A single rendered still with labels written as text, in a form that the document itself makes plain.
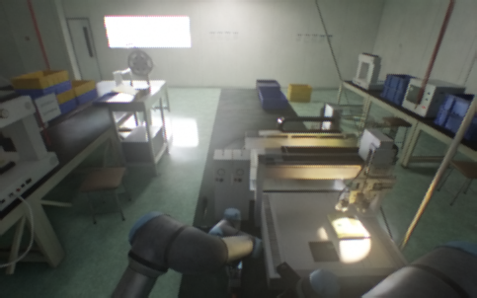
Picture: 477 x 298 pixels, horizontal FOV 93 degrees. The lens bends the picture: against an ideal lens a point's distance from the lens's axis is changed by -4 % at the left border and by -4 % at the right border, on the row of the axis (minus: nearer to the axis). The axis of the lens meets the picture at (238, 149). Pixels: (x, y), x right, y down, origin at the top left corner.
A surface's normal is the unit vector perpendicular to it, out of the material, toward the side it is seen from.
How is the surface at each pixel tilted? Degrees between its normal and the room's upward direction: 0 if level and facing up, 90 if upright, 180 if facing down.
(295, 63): 90
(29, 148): 90
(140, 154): 90
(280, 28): 90
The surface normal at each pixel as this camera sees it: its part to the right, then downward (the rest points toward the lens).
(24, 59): 0.01, 0.46
